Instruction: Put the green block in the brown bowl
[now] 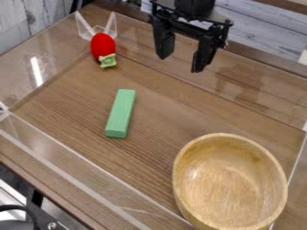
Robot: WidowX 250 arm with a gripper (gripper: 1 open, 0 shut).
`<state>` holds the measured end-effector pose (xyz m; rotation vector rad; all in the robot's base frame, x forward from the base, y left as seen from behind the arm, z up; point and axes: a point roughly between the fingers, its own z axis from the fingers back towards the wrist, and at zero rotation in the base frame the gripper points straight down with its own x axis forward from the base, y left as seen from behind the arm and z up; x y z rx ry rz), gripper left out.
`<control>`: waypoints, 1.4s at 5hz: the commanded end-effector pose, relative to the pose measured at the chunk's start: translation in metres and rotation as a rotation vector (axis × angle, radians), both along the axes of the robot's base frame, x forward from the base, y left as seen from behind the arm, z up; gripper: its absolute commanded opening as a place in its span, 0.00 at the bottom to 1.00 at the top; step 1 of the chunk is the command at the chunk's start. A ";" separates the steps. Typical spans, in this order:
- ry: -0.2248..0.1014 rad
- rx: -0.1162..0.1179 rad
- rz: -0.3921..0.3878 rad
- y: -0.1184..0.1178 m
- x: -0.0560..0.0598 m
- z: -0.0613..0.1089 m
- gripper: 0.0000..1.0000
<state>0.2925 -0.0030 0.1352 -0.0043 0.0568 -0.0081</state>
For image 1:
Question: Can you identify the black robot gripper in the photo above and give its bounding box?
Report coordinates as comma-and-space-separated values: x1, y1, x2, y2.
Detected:
150, 0, 234, 73

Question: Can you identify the green rectangular block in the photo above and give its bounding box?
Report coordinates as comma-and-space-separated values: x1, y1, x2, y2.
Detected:
105, 89, 137, 138

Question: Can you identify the brown wooden bowl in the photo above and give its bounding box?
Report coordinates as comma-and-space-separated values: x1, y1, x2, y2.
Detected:
173, 133, 289, 230

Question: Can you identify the red toy strawberry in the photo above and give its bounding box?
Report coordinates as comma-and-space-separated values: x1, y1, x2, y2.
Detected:
90, 32, 117, 68

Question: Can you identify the clear acrylic tray enclosure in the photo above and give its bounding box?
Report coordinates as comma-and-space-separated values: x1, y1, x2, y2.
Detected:
0, 6, 307, 230

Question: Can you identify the black metal table frame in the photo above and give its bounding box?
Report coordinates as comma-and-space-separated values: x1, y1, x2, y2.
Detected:
27, 189, 70, 230

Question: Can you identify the black cable lower left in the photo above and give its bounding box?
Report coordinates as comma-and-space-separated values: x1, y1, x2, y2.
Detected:
0, 204, 42, 230

